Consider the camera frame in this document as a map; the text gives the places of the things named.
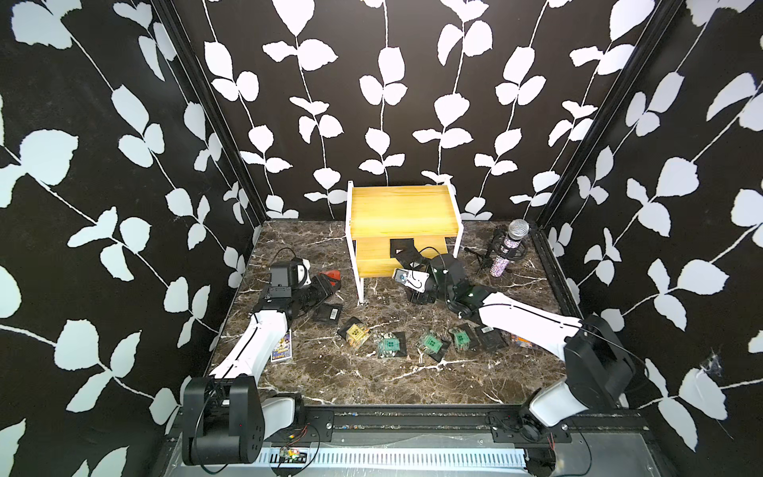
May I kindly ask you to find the green label tea bag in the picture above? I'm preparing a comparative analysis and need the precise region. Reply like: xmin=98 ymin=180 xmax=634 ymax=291
xmin=417 ymin=331 xmax=451 ymax=363

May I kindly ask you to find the small green tea bag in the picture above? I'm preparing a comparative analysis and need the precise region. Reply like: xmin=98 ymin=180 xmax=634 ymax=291
xmin=448 ymin=324 xmax=481 ymax=353

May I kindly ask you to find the teal floral tea bag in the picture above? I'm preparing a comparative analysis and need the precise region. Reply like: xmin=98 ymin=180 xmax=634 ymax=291
xmin=377 ymin=332 xmax=407 ymax=359

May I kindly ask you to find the yellow label tea bag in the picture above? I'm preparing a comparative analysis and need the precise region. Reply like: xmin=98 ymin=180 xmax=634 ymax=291
xmin=337 ymin=317 xmax=370 ymax=349

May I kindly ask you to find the black barcode tea bag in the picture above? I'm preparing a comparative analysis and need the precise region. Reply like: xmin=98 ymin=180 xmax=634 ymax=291
xmin=474 ymin=326 xmax=508 ymax=353

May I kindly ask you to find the red tea bag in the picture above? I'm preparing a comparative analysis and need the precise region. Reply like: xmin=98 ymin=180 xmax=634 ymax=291
xmin=323 ymin=270 xmax=341 ymax=282

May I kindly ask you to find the orange label tea bag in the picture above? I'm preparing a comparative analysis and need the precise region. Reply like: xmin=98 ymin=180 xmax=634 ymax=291
xmin=511 ymin=335 xmax=538 ymax=349

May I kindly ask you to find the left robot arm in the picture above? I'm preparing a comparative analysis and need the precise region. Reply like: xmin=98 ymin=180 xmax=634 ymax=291
xmin=181 ymin=258 xmax=341 ymax=473

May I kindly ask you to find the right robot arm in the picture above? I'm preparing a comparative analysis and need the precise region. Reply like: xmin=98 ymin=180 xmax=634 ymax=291
xmin=393 ymin=250 xmax=637 ymax=433

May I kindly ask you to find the wooden two-tier metal shelf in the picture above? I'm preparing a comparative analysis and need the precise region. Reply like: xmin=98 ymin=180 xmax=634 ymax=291
xmin=345 ymin=182 xmax=463 ymax=304

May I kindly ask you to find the colourful card on floor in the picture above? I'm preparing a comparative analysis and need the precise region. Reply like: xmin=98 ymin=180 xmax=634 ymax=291
xmin=270 ymin=330 xmax=293 ymax=364

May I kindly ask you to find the purple glitter microphone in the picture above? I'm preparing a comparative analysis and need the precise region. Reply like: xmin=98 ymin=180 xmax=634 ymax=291
xmin=490 ymin=219 xmax=531 ymax=278

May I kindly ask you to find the small green circuit board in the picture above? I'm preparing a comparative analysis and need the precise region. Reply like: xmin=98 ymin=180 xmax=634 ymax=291
xmin=278 ymin=447 xmax=308 ymax=465

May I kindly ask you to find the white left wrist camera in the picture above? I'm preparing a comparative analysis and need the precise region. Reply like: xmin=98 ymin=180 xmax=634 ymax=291
xmin=292 ymin=258 xmax=311 ymax=288

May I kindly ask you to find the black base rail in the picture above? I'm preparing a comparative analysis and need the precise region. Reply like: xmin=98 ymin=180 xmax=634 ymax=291
xmin=265 ymin=405 xmax=650 ymax=447

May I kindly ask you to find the white slotted cable duct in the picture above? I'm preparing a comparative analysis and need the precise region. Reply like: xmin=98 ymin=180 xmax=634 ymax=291
xmin=226 ymin=447 xmax=528 ymax=473

